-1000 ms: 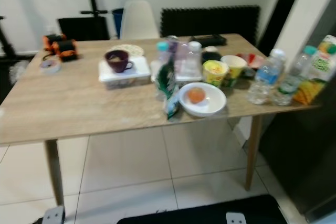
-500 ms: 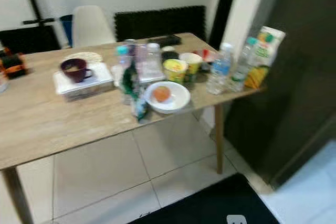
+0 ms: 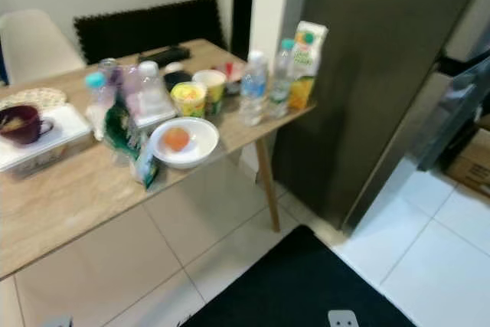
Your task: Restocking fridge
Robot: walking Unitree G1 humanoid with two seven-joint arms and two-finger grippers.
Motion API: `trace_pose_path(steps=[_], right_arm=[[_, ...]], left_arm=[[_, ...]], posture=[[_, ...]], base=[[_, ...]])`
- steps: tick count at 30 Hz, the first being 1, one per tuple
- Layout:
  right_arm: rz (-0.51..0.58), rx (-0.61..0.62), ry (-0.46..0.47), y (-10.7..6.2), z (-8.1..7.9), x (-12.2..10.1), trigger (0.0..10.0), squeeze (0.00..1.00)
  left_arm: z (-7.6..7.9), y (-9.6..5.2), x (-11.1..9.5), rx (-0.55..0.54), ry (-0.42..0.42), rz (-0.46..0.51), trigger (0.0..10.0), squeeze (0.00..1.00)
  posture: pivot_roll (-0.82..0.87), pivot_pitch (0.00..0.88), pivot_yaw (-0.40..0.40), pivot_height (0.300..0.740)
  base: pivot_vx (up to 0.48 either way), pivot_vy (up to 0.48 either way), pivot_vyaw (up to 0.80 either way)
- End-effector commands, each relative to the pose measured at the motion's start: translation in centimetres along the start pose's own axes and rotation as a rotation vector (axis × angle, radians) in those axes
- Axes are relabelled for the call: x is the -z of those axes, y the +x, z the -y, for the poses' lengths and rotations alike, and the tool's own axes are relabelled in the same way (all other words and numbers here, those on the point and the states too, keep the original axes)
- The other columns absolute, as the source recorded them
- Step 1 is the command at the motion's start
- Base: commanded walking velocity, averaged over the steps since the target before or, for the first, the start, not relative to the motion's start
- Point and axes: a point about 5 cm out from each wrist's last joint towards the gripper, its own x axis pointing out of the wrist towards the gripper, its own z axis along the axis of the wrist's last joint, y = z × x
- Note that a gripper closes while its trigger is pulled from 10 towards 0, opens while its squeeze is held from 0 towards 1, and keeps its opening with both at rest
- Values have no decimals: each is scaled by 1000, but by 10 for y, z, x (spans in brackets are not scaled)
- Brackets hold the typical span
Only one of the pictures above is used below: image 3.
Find dark grey fridge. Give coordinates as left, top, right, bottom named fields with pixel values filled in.
left=272, top=0, right=490, bottom=230

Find maroon mug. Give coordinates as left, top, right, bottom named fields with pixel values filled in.
left=0, top=105, right=54, bottom=146

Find woven round coaster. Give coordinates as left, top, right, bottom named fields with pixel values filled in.
left=0, top=87, right=68, bottom=111

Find white plastic container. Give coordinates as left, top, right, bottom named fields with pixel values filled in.
left=0, top=103, right=93, bottom=173

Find light wooden table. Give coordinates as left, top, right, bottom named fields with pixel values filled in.
left=0, top=38, right=316, bottom=280

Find white plastic chair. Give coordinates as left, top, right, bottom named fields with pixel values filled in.
left=0, top=9, right=87, bottom=87

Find small teal cap bottle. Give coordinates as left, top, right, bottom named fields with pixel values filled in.
left=86, top=72, right=117, bottom=144

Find green snack bag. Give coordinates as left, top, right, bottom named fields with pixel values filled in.
left=106, top=101, right=160, bottom=190

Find white cap clear bottle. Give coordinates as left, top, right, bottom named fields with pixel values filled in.
left=136, top=61, right=169, bottom=121

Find orange fruit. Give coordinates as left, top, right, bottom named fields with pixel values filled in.
left=162, top=126, right=191, bottom=153

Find black ridged foam panel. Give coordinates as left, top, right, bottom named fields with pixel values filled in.
left=73, top=0, right=228, bottom=65

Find black flat remote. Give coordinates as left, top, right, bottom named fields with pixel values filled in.
left=138, top=45, right=191, bottom=66

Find small black bowl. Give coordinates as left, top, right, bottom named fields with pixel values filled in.
left=162, top=70, right=192, bottom=92

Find yellow noodle cup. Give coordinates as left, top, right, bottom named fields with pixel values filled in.
left=170, top=82, right=207, bottom=119

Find white bowl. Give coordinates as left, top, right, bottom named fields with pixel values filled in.
left=148, top=117, right=221, bottom=170

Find cream paper cup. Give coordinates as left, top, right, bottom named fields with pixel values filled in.
left=191, top=70, right=228, bottom=117

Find small dish red contents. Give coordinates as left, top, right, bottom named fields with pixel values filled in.
left=211, top=60, right=244, bottom=84

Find teal cap water bottle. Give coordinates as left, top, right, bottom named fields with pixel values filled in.
left=268, top=38, right=299, bottom=119

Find yellow green juice carton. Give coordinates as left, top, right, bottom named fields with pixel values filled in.
left=287, top=21, right=328, bottom=111

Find black floor mat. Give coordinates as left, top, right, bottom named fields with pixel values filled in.
left=180, top=225, right=399, bottom=327

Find brown cardboard box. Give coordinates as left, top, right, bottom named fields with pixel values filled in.
left=446, top=128, right=490, bottom=198

